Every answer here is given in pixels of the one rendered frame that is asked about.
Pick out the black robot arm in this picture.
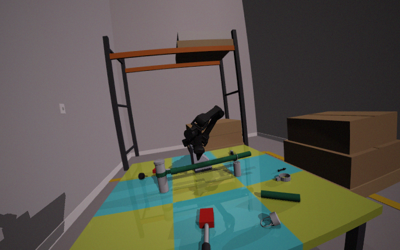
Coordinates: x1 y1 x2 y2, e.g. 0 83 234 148
182 105 224 147

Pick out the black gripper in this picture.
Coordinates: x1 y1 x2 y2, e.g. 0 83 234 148
192 135 205 161

